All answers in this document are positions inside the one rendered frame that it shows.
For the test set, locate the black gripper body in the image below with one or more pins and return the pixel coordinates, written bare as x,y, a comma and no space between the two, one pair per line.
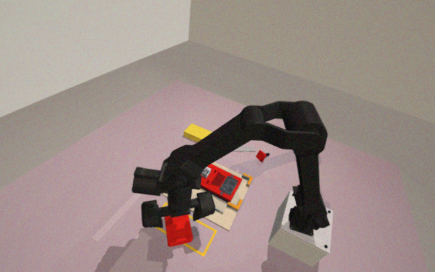
150,213

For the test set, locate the yellow rectangular block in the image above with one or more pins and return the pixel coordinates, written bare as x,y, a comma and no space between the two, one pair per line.
196,133

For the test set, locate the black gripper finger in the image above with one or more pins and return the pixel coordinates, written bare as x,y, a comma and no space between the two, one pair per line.
197,214
160,225

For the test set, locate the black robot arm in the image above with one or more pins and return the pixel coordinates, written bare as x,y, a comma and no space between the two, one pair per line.
305,134

